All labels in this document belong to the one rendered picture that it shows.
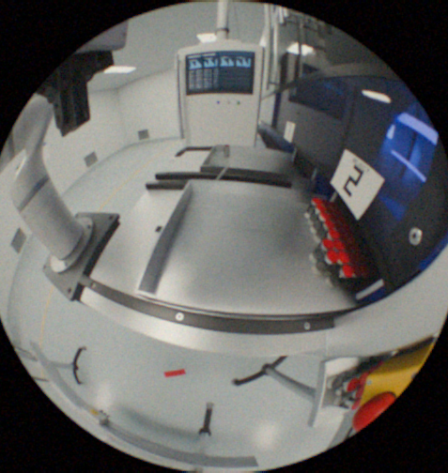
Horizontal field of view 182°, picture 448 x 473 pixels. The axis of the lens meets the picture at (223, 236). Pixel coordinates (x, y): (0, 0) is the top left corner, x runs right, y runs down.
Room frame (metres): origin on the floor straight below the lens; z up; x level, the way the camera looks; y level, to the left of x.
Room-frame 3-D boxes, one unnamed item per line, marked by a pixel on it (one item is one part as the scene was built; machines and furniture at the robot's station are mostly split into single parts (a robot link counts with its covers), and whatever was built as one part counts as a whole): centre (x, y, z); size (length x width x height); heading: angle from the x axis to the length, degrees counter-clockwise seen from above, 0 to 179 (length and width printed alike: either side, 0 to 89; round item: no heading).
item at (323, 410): (-0.14, -0.21, 0.87); 0.14 x 0.13 x 0.02; 84
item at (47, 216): (0.12, 0.43, 0.95); 0.19 x 0.19 x 0.18
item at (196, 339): (0.32, -0.02, 0.87); 0.70 x 0.48 x 0.02; 174
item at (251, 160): (0.48, -0.11, 0.90); 0.34 x 0.26 x 0.04; 84
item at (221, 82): (1.07, 0.04, 1.19); 0.50 x 0.19 x 0.78; 82
